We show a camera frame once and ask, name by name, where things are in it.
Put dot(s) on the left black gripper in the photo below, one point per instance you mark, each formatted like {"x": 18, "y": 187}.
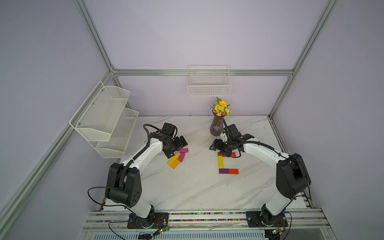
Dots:
{"x": 169, "y": 153}

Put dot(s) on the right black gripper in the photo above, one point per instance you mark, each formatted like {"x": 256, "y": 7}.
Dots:
{"x": 219, "y": 142}

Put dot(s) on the lime yellow long block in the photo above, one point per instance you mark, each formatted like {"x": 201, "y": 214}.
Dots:
{"x": 221, "y": 162}

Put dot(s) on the dark purple block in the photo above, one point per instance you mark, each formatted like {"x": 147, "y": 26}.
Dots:
{"x": 224, "y": 171}

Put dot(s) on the orange-red block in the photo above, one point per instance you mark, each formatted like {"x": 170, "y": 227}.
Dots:
{"x": 233, "y": 171}

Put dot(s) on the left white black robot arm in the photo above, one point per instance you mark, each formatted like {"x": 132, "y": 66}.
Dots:
{"x": 124, "y": 185}

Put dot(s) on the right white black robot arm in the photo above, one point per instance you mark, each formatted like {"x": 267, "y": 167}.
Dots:
{"x": 292, "y": 176}

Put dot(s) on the yellow flat block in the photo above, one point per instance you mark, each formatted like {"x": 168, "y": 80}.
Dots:
{"x": 173, "y": 159}

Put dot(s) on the dark glass vase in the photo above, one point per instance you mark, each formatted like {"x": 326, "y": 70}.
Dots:
{"x": 217, "y": 125}

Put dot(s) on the orange block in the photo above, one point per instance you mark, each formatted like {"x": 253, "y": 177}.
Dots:
{"x": 175, "y": 164}

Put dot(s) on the yellow flower bouquet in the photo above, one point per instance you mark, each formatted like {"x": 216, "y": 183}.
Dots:
{"x": 220, "y": 108}

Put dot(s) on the lower white mesh shelf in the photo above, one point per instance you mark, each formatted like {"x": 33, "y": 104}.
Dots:
{"x": 117, "y": 145}

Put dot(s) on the white mesh shelf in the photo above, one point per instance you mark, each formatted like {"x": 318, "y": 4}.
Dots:
{"x": 97, "y": 118}
{"x": 117, "y": 145}

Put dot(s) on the upper white mesh shelf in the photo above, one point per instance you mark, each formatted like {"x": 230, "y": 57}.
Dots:
{"x": 97, "y": 118}

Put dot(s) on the white wire wall basket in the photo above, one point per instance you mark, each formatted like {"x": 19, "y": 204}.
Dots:
{"x": 209, "y": 80}

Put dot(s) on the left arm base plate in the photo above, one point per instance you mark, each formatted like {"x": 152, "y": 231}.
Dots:
{"x": 153, "y": 221}

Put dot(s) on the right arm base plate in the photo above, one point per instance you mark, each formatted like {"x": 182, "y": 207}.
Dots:
{"x": 258, "y": 219}

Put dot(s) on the aluminium front rail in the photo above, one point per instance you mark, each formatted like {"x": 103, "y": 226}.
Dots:
{"x": 209, "y": 220}

